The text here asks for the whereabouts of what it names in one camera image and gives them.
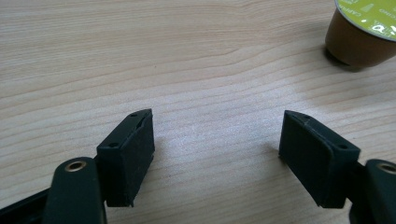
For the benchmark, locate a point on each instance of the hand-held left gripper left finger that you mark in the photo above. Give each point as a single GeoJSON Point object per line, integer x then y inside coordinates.
{"type": "Point", "coordinates": [127, 161]}

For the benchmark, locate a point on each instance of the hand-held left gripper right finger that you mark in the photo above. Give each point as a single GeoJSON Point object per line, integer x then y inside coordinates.
{"type": "Point", "coordinates": [314, 158]}

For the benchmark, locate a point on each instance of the brown capsule with green lid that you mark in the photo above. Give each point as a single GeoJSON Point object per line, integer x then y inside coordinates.
{"type": "Point", "coordinates": [358, 40]}

